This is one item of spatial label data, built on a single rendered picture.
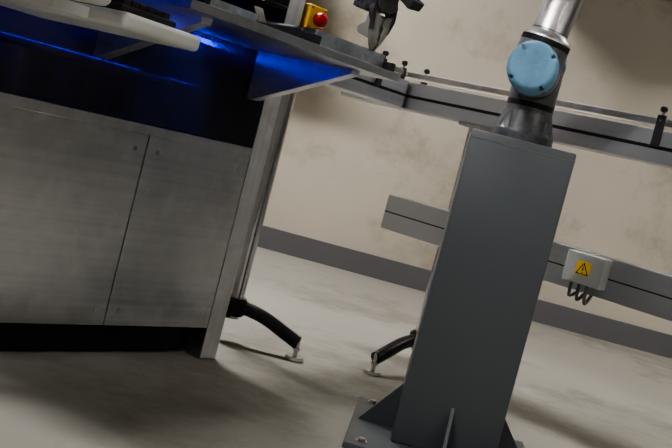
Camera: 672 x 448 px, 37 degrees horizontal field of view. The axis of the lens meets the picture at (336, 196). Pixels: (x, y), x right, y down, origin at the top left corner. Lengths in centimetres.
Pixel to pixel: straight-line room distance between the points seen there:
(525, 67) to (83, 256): 113
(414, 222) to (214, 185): 88
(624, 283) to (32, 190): 163
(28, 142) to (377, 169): 337
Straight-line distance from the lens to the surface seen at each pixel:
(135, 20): 176
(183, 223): 263
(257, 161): 275
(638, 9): 560
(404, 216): 334
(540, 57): 230
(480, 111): 321
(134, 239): 254
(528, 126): 243
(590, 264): 293
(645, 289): 292
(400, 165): 545
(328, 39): 232
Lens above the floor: 68
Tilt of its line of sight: 3 degrees down
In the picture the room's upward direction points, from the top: 14 degrees clockwise
